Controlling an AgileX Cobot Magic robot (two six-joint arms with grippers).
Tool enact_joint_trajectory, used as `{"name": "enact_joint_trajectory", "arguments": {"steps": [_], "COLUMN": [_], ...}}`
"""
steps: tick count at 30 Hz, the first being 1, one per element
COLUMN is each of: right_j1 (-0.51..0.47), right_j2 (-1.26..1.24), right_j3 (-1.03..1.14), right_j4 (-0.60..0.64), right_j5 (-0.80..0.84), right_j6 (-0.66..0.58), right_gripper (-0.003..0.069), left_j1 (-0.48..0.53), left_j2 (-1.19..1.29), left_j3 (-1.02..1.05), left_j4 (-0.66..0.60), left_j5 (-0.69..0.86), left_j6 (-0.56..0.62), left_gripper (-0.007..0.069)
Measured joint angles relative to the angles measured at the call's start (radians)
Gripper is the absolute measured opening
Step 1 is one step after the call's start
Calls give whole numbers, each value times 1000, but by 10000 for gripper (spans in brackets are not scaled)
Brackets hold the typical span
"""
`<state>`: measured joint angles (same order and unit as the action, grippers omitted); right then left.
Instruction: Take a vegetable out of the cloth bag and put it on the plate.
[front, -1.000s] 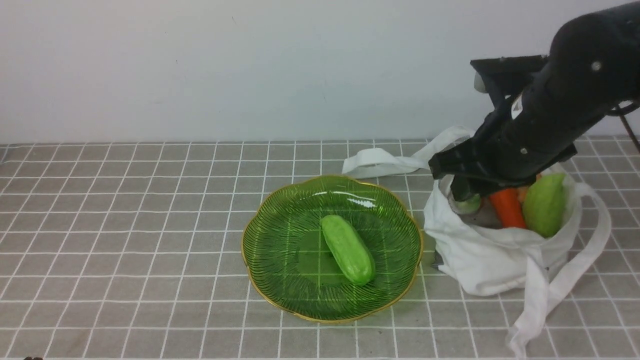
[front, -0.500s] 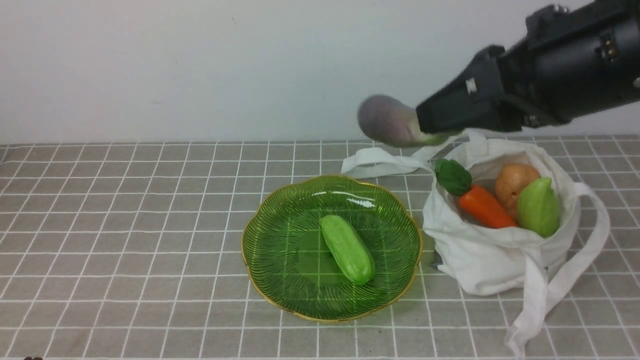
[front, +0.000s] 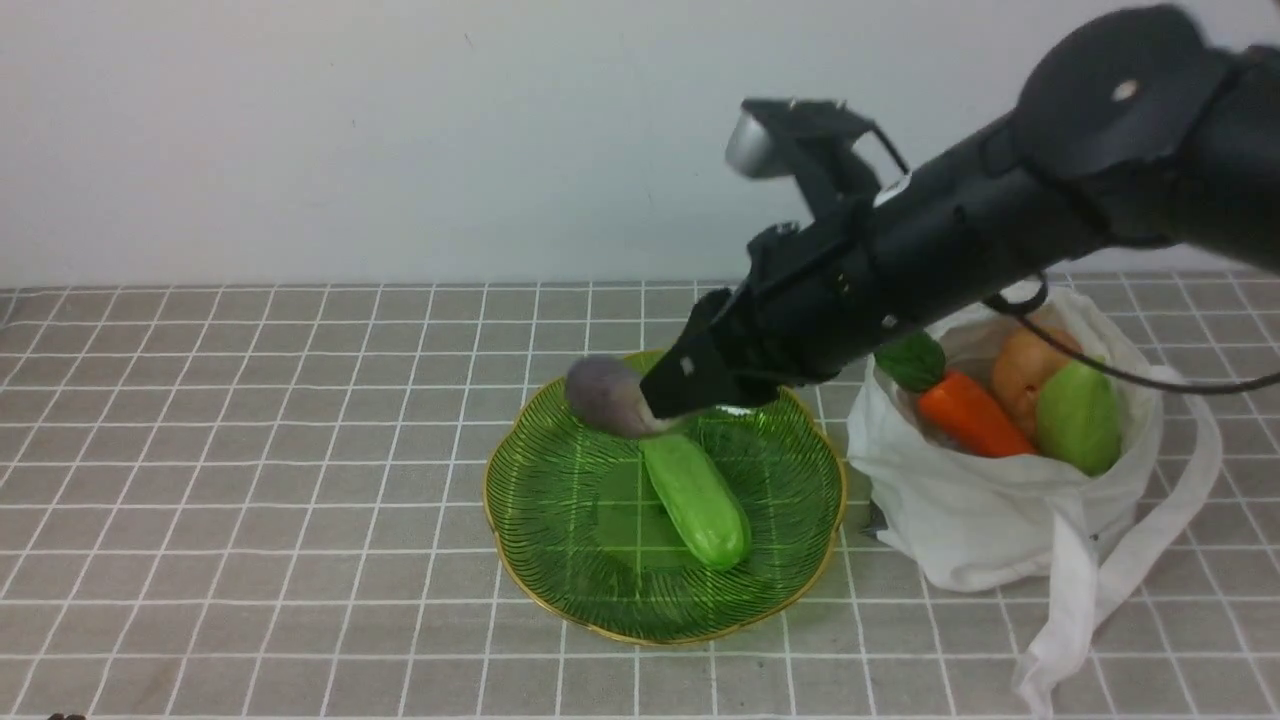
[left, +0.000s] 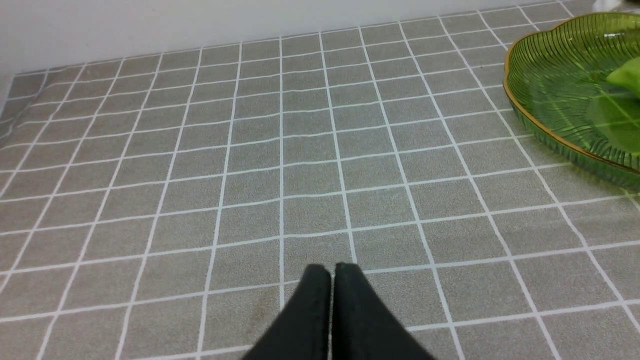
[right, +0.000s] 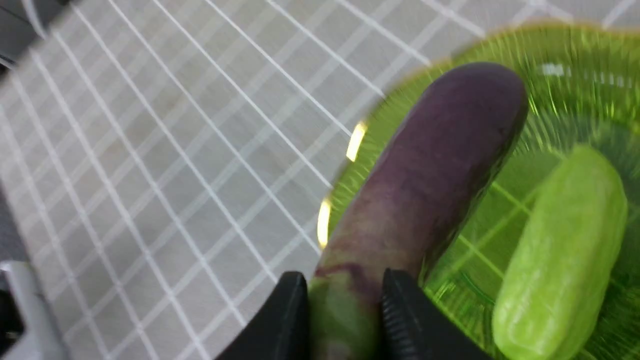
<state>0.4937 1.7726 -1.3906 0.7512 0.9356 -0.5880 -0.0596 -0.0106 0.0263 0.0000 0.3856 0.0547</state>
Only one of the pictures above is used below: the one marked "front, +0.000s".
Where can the green glass plate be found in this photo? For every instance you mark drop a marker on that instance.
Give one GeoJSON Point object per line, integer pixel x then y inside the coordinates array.
{"type": "Point", "coordinates": [580, 529]}

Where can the white cloth bag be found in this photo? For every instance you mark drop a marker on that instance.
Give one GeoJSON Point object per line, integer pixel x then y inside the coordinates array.
{"type": "Point", "coordinates": [974, 524]}

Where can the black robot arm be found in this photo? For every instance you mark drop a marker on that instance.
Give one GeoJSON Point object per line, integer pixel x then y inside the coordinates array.
{"type": "Point", "coordinates": [1131, 133]}

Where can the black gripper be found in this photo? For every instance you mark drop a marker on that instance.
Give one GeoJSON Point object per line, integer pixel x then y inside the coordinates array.
{"type": "Point", "coordinates": [813, 302]}

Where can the brown onion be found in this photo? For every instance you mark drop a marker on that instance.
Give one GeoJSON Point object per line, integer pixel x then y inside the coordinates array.
{"type": "Point", "coordinates": [1024, 363]}

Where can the orange carrot with green top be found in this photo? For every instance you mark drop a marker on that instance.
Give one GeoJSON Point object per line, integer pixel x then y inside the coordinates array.
{"type": "Point", "coordinates": [949, 400]}

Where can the light green mango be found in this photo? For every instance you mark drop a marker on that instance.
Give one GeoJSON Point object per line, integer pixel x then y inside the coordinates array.
{"type": "Point", "coordinates": [1078, 419]}

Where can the green cucumber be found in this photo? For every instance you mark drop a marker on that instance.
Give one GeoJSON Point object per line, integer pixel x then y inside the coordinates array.
{"type": "Point", "coordinates": [705, 512]}

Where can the purple sweet potato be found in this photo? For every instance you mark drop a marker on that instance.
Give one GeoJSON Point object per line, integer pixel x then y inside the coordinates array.
{"type": "Point", "coordinates": [604, 393]}

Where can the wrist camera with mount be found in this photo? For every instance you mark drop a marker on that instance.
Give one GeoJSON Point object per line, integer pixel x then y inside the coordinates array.
{"type": "Point", "coordinates": [812, 142]}

